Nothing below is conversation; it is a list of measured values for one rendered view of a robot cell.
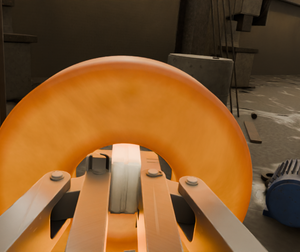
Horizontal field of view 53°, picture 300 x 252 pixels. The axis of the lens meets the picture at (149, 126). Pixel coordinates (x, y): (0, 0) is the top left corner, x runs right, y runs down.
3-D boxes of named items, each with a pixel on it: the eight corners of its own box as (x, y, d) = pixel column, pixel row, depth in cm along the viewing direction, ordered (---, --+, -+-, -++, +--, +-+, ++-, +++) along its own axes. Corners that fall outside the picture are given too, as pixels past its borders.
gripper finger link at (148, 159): (140, 195, 14) (205, 197, 14) (137, 150, 18) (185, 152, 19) (138, 223, 14) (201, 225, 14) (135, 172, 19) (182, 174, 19)
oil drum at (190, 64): (145, 143, 298) (154, 50, 274) (187, 135, 336) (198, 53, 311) (189, 165, 255) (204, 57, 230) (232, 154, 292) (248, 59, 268)
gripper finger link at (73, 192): (107, 223, 14) (40, 221, 14) (112, 171, 19) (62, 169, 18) (108, 194, 14) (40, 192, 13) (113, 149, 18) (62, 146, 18)
